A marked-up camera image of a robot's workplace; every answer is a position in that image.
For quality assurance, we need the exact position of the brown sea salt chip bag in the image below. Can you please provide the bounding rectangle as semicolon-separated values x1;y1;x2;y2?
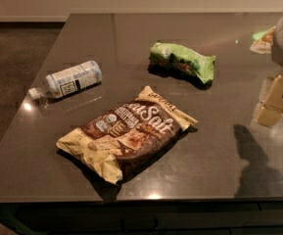
57;86;197;184

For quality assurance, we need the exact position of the green chip bag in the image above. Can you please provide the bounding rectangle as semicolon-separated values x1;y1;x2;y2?
149;42;216;84

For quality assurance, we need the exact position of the blue plastic bottle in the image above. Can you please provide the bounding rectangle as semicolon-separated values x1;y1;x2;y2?
28;61;102;100

